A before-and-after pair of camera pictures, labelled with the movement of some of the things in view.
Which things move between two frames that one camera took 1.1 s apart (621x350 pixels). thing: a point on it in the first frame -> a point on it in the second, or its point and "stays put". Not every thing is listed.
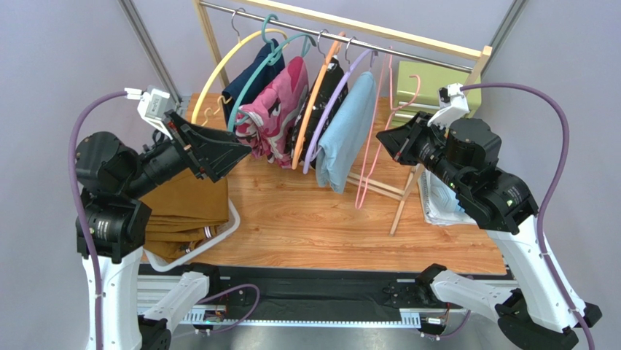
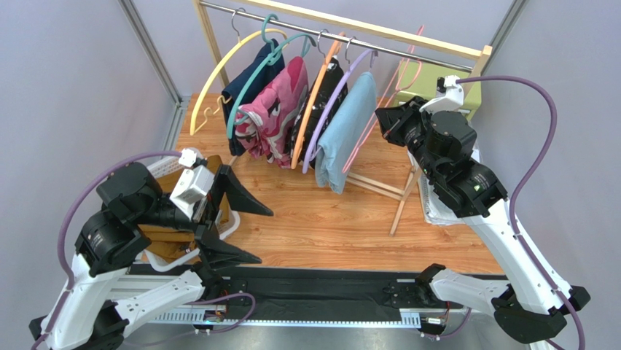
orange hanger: [327, 63] stays put
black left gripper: [212, 152] -> [217, 252]
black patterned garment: [332, 78] stays put
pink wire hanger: [360, 189] -> [407, 76]
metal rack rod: [336, 36] stays put
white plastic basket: [223, 228] stays put
